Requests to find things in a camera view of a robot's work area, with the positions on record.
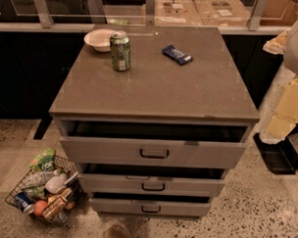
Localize grey bottom drawer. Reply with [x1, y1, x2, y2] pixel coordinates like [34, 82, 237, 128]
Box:
[89, 193, 211, 217]

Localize grey drawer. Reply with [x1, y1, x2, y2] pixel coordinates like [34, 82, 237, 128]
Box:
[79, 164, 225, 198]
[61, 121, 246, 168]
[89, 193, 211, 217]

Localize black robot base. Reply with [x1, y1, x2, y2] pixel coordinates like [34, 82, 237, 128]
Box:
[253, 124, 298, 175]

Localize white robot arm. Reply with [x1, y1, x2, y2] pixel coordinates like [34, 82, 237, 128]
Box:
[259, 19, 298, 144]

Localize grey drawer cabinet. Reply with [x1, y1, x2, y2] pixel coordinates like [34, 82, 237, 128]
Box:
[45, 21, 264, 220]

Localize grey middle drawer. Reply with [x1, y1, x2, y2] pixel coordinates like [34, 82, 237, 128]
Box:
[79, 164, 225, 198]

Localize grey top drawer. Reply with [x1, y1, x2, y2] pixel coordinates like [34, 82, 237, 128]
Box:
[61, 121, 246, 168]

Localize cardboard box right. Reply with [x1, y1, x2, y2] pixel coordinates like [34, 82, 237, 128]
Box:
[193, 0, 251, 26]

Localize cardboard box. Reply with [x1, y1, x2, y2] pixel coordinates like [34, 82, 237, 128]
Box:
[193, 0, 251, 26]
[154, 0, 202, 25]

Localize blue snack packet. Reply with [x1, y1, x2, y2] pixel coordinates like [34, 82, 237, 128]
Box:
[161, 44, 193, 66]

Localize cardboard box left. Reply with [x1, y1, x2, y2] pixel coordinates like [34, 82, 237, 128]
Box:
[154, 0, 202, 25]

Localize green soda can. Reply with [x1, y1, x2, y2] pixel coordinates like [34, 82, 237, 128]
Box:
[110, 30, 131, 71]

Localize white bowl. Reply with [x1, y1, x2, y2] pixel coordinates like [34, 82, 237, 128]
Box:
[84, 29, 115, 52]

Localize white plastic bottle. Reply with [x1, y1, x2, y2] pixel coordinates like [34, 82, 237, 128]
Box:
[45, 169, 68, 194]

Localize green chip bag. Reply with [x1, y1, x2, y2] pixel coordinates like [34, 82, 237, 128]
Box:
[27, 149, 56, 172]

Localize brown snack box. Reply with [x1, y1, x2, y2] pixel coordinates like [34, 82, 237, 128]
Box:
[42, 188, 72, 220]

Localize clear plastic water bottle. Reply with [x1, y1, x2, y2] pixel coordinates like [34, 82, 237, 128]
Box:
[24, 171, 55, 187]

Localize orange fruit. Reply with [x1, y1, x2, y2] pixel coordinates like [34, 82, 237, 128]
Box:
[33, 201, 48, 217]

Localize blue soda can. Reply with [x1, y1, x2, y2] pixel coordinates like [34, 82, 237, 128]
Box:
[14, 192, 34, 214]

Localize wire basket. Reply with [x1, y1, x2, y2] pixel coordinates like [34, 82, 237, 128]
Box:
[5, 155, 82, 224]

